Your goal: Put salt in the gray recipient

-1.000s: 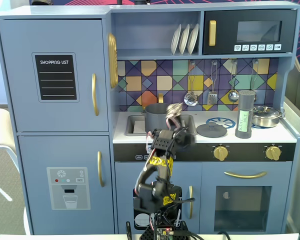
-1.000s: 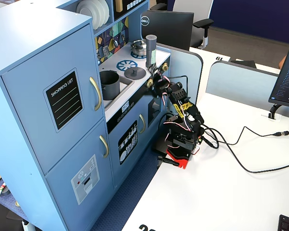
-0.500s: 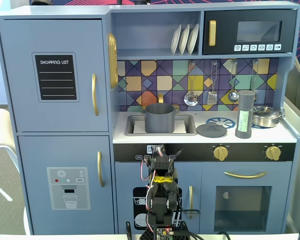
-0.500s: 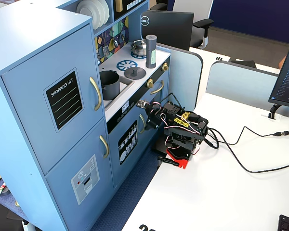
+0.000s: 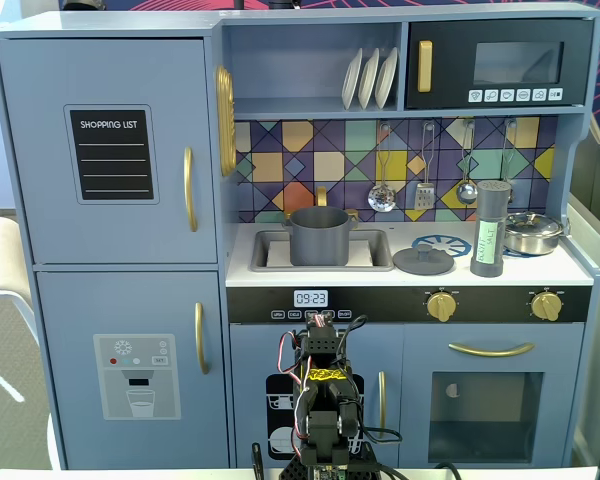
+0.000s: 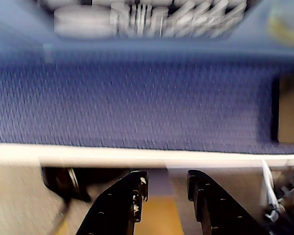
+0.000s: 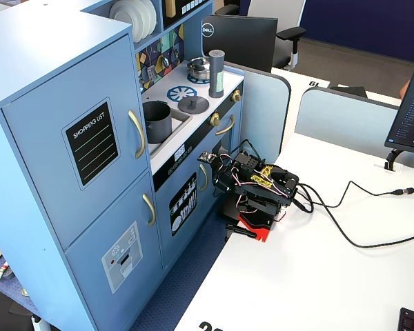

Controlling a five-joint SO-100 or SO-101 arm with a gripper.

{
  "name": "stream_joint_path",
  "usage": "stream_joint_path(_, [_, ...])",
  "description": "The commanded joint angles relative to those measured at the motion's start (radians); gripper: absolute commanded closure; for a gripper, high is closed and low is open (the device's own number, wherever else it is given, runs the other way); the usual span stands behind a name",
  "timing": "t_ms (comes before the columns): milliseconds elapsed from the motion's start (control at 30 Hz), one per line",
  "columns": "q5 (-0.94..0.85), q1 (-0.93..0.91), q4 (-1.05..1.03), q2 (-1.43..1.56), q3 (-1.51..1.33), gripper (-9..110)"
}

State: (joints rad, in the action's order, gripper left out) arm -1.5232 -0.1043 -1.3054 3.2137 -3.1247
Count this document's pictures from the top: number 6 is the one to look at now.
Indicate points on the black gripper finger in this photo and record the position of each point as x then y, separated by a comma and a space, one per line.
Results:
115, 205
218, 210

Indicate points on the brown panel with black rim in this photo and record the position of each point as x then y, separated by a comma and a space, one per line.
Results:
291, 110

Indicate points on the yellow wooden plank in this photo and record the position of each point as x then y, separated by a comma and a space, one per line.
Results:
161, 218

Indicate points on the gray desk leg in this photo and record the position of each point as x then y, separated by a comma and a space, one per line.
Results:
166, 183

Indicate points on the black white dishes sticker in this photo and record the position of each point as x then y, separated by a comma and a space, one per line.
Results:
137, 19

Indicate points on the blue woven floor mat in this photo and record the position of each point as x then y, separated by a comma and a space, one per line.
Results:
112, 105

